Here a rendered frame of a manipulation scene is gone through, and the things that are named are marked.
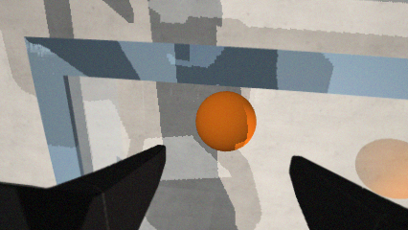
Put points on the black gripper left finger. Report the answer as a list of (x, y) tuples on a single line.
[(111, 198)]

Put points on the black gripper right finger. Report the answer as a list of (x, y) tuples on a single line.
[(331, 202)]

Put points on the clear blue l-shaped low wall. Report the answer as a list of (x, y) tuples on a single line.
[(52, 60)]

